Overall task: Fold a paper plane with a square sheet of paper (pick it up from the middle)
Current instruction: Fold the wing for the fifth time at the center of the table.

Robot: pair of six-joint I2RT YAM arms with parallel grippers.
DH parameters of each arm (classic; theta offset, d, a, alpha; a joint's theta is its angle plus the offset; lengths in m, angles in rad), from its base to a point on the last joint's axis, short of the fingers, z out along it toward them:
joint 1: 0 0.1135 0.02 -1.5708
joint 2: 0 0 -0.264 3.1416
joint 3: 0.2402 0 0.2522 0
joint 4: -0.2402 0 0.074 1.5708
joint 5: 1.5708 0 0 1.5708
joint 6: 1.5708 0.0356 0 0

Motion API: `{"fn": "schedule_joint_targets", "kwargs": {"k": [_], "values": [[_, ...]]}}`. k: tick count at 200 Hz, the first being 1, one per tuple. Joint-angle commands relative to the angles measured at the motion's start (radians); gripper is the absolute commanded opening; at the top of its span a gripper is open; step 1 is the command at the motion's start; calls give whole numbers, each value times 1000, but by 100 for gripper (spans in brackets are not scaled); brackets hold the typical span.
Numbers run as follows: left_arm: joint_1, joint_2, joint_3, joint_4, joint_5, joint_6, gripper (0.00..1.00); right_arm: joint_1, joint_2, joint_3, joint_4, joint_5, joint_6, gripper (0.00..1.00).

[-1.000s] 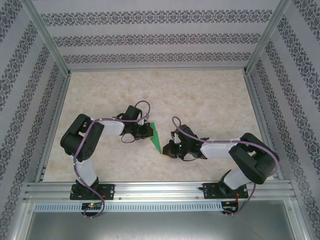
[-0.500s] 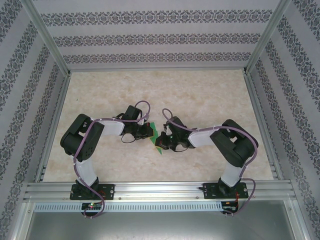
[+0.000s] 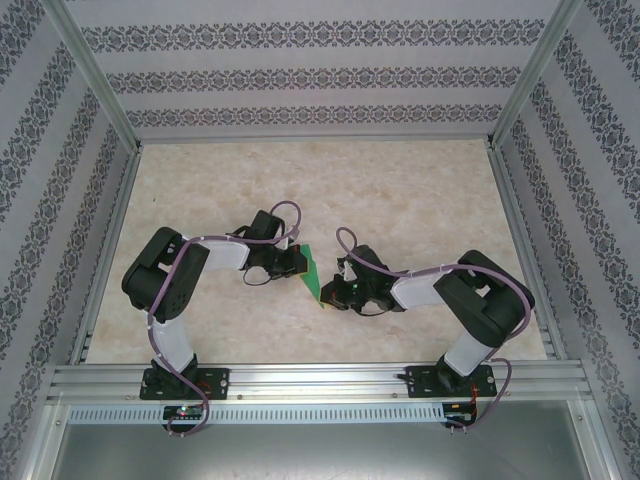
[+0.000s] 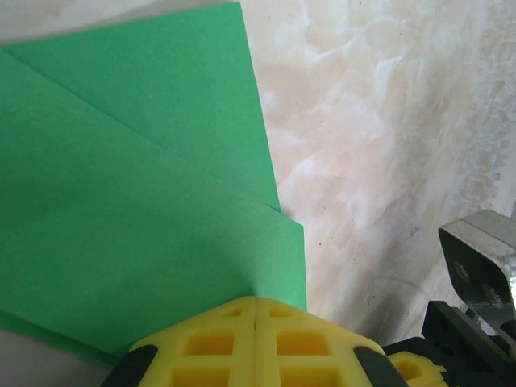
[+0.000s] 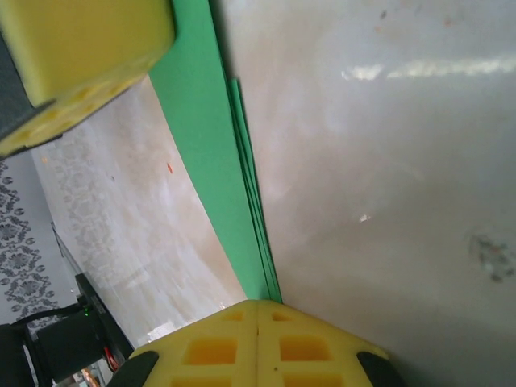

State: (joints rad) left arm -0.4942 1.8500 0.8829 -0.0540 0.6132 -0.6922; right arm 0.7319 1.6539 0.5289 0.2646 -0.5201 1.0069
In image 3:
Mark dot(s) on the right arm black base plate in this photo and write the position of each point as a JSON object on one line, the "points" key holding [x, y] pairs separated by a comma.
{"points": [[422, 382]]}

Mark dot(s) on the aluminium mounting rail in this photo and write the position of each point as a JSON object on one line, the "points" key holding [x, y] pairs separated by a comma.
{"points": [[320, 380]]}

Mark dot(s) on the aluminium side rail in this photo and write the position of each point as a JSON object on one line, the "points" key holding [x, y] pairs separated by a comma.
{"points": [[109, 250], [524, 250]]}

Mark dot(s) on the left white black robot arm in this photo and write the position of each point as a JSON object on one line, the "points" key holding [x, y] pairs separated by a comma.
{"points": [[227, 255]]}

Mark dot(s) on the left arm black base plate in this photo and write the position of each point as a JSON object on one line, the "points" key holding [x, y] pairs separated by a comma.
{"points": [[217, 382]]}

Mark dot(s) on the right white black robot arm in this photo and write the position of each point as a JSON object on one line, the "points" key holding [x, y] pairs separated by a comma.
{"points": [[420, 290]]}

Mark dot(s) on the green paper sheet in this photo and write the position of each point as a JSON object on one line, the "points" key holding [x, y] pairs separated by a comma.
{"points": [[312, 280]]}

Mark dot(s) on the aluminium frame post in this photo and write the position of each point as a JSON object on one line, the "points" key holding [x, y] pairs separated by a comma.
{"points": [[96, 75], [532, 75]]}

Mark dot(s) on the grey metal sheet tray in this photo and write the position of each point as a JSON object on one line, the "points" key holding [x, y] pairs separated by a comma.
{"points": [[320, 455]]}

